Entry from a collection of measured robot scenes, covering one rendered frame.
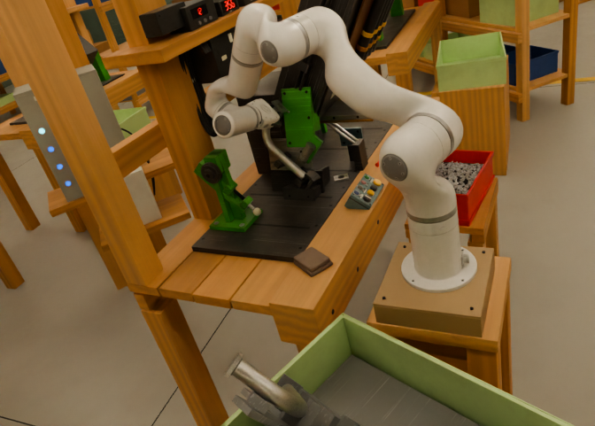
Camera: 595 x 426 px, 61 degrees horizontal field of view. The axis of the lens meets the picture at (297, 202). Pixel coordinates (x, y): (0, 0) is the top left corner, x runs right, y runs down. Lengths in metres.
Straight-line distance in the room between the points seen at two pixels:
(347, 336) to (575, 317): 1.53
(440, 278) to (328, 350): 0.34
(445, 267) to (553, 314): 1.35
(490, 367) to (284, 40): 0.91
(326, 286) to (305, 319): 0.11
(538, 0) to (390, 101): 3.32
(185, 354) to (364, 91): 1.17
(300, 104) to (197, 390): 1.11
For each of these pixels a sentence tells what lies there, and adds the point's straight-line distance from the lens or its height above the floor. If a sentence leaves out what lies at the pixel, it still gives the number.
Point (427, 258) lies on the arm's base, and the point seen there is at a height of 1.00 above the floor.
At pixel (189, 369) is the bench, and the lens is 1.96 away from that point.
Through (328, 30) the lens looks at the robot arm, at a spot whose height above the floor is 1.53.
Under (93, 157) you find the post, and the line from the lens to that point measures 1.54.
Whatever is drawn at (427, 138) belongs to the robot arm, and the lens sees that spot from 1.10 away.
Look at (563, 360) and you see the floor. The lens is 2.42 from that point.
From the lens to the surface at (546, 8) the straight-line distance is 4.49.
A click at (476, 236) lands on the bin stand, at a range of 1.74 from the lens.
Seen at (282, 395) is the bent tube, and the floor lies 1.12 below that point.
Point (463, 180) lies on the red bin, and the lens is 1.83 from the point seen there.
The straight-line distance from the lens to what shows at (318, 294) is 1.39.
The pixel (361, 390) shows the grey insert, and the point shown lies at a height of 0.85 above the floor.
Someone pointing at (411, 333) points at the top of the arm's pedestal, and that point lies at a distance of 1.33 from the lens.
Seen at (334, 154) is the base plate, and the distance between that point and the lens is 2.13.
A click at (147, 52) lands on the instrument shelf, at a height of 1.54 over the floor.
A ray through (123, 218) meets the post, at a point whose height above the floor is 1.12.
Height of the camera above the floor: 1.77
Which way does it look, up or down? 29 degrees down
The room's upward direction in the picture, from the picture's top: 15 degrees counter-clockwise
